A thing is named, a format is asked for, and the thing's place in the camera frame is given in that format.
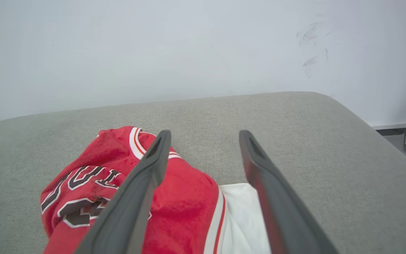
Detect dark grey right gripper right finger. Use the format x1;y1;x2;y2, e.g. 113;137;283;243
239;130;338;254

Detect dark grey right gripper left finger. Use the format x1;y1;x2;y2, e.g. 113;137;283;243
74;130;172;254

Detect red and white basketball jersey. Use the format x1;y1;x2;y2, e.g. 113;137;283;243
40;126;272;254

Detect white wall baseboard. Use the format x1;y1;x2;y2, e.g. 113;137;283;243
370;121;406;131

